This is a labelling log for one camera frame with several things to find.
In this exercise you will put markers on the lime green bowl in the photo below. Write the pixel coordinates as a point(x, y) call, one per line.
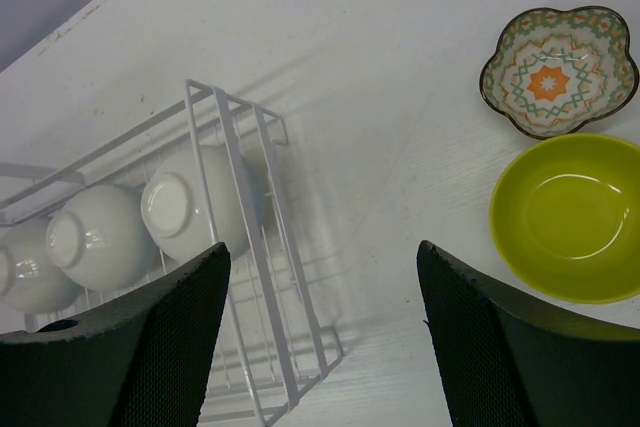
point(564, 216)

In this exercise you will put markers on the patterned flower-shaped bowl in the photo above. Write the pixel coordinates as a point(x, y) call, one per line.
point(555, 71)

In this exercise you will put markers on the white wire dish rack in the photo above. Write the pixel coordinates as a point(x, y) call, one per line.
point(206, 116)

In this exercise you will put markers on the white bowl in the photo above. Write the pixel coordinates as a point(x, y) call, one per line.
point(99, 240)
point(30, 282)
point(174, 210)

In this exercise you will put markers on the white bowl left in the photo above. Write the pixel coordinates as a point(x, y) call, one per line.
point(30, 282)

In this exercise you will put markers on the white bowl right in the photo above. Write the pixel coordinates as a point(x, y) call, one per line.
point(174, 210)

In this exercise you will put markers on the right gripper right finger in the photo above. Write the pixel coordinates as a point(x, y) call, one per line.
point(507, 358)

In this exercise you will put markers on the white bowl middle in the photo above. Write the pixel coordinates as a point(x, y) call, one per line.
point(99, 240)

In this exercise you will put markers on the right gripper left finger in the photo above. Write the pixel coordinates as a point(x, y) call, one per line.
point(142, 359)

